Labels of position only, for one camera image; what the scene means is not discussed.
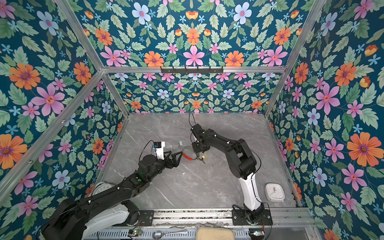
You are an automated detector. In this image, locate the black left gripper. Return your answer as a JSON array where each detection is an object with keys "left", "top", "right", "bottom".
[{"left": 146, "top": 149, "right": 183, "bottom": 183}]

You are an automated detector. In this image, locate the large keyring with red grip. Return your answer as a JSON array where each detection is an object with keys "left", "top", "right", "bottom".
[{"left": 180, "top": 146, "right": 198, "bottom": 161}]

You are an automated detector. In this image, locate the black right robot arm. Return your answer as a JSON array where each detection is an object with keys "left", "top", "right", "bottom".
[{"left": 191, "top": 124, "right": 265, "bottom": 224}]

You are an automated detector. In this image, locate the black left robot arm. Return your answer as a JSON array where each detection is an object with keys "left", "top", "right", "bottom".
[{"left": 41, "top": 151, "right": 183, "bottom": 240}]

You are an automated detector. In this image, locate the metal spoon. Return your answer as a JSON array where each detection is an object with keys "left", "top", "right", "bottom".
[{"left": 152, "top": 230, "right": 189, "bottom": 240}]

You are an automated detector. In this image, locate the beige foam pad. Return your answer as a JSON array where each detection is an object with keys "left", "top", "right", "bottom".
[{"left": 196, "top": 228, "right": 235, "bottom": 240}]

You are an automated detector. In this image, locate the round white alarm clock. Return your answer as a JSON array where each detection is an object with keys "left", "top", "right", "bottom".
[{"left": 91, "top": 182, "right": 115, "bottom": 197}]

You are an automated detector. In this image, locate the white square clock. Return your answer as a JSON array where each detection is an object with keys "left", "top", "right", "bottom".
[{"left": 265, "top": 183, "right": 285, "bottom": 202}]

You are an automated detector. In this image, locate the aluminium horizontal back bar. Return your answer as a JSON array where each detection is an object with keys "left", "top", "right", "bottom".
[{"left": 103, "top": 67, "right": 286, "bottom": 74}]

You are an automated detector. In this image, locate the aluminium left diagonal bar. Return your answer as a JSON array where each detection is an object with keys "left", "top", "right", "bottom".
[{"left": 1, "top": 70, "right": 104, "bottom": 205}]

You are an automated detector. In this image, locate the black left camera cable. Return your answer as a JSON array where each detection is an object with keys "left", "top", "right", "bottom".
[{"left": 138, "top": 139, "right": 155, "bottom": 163}]

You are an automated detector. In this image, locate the black hook rail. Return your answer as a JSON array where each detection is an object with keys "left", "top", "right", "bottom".
[{"left": 160, "top": 67, "right": 224, "bottom": 75}]

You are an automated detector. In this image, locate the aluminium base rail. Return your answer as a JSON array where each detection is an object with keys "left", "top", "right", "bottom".
[{"left": 89, "top": 207, "right": 319, "bottom": 230}]

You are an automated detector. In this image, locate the aluminium frame post back right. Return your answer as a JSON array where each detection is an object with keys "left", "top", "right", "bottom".
[{"left": 264, "top": 0, "right": 327, "bottom": 119}]

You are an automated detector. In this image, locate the aluminium frame post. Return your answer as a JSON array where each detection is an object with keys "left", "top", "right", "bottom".
[
  {"left": 56, "top": 1, "right": 129, "bottom": 118},
  {"left": 264, "top": 0, "right": 327, "bottom": 119}
]

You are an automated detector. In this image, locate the aluminium frame post back left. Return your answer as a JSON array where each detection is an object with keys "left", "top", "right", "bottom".
[{"left": 56, "top": 1, "right": 129, "bottom": 118}]

